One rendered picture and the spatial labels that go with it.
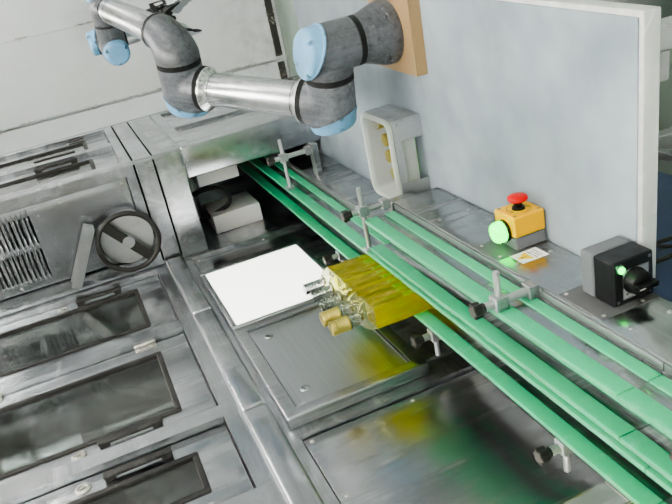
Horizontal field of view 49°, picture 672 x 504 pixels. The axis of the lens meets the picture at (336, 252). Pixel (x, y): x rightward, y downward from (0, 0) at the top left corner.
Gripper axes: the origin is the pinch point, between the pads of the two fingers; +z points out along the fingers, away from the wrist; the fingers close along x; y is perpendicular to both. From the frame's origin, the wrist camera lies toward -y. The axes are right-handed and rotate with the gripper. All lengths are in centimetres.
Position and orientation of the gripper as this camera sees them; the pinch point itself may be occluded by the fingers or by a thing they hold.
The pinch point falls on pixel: (200, 13)
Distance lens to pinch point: 249.4
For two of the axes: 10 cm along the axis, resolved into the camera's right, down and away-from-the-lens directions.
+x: -0.2, 5.3, 8.5
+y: -4.7, -7.6, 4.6
